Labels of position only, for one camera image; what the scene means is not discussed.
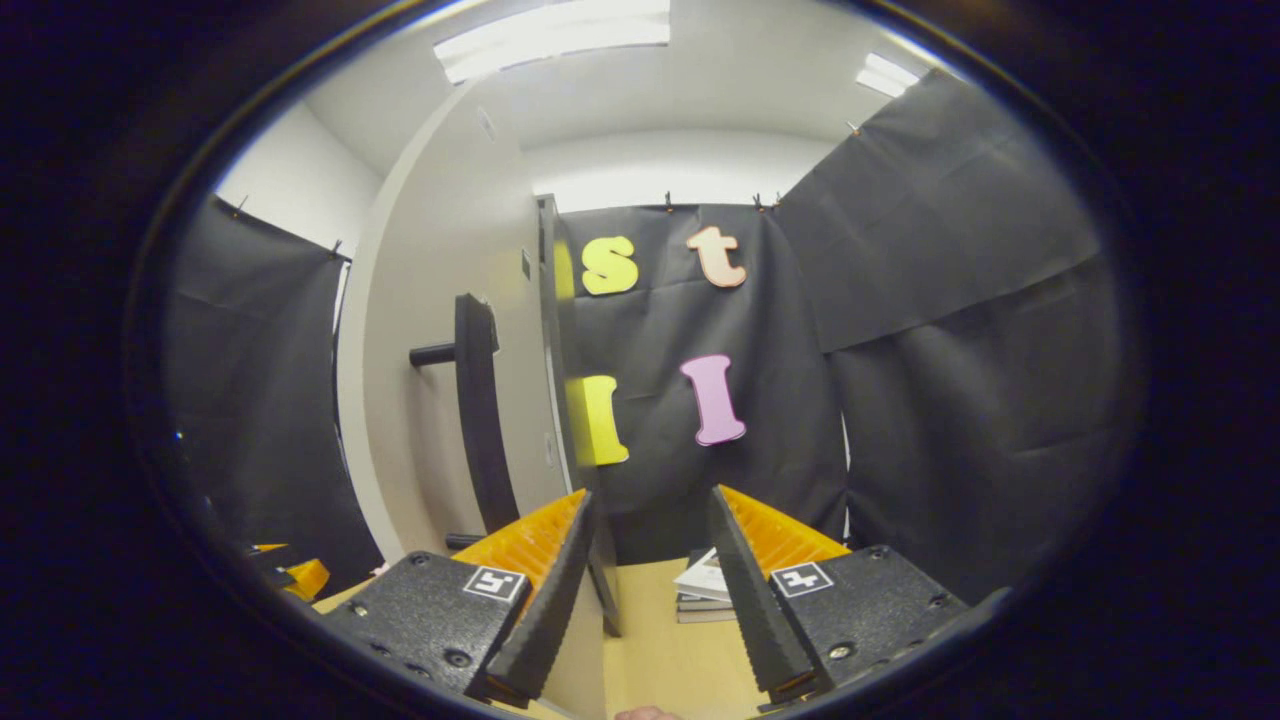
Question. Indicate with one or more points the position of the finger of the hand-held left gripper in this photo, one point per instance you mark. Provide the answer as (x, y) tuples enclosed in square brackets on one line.
[(270, 555), (308, 578)]

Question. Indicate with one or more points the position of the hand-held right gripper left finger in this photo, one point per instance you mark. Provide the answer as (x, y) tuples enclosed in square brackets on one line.
[(555, 610)]

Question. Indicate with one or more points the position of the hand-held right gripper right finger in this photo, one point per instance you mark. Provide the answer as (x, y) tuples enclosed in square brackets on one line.
[(765, 620)]

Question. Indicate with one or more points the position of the light grey cabinet door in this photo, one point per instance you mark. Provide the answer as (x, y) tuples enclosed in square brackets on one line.
[(420, 450)]

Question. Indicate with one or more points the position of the tan cover book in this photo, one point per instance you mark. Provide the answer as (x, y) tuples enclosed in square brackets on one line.
[(705, 616)]

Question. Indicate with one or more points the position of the dark cover book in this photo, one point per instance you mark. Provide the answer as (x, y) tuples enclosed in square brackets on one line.
[(705, 603)]

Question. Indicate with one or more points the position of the white portrait cover book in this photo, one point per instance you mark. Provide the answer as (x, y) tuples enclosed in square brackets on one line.
[(703, 578)]

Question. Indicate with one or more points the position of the black backdrop cloth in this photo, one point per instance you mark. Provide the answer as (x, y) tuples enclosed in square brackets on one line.
[(950, 420)]

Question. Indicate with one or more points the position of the ceiling light panel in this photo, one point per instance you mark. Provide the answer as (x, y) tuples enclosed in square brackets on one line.
[(555, 35), (888, 75)]

